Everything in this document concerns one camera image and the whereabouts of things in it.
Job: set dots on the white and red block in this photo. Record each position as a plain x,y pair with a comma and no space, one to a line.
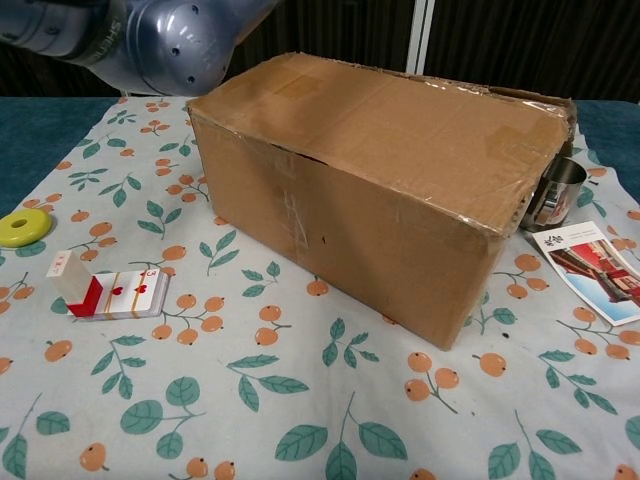
67,272

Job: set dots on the red building postcard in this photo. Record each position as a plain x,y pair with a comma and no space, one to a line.
595,275

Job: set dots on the brown cardboard shipping box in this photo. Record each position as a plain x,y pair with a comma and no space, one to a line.
350,200

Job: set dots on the teal table cover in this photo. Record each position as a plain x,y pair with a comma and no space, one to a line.
35,140

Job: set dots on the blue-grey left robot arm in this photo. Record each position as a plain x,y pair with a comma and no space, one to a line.
165,45

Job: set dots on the stainless steel measuring cup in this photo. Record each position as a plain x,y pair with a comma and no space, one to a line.
560,197

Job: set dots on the playing card deck with bands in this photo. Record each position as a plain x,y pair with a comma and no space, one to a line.
140,297

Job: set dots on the floral orange fruit tablecloth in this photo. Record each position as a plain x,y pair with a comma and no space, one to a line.
250,400

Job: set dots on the white frame post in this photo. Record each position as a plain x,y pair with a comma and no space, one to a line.
421,35

